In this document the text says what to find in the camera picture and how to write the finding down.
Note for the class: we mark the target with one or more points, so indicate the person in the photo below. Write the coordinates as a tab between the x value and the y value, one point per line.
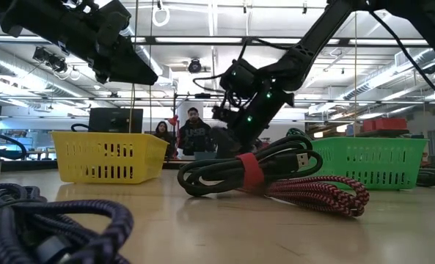
195	137
162	141

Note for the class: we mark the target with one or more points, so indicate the red storage bins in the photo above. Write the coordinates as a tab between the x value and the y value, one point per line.
384	124

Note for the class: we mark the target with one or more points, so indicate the thin hanging line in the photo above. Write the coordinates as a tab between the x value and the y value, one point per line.
355	91

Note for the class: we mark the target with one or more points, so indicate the yellow plastic basket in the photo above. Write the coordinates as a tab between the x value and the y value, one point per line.
103	157

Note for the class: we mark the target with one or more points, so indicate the red desk lamp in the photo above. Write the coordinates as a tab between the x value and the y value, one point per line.
173	120

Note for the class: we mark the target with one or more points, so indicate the black monitor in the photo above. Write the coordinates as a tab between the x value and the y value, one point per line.
114	120

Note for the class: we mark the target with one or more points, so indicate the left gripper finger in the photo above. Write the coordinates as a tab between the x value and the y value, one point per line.
132	64
129	77

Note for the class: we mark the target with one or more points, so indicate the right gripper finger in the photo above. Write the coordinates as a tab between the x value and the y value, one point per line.
229	144

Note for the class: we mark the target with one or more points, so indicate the green plastic basket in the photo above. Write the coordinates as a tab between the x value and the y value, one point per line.
367	161

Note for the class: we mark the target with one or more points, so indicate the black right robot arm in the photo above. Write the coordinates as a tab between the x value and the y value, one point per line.
312	40

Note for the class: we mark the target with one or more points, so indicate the black ceiling camera cluster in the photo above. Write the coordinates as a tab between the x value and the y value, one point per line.
55	62

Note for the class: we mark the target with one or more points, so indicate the small black ceiling camera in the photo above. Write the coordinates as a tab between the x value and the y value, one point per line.
428	69

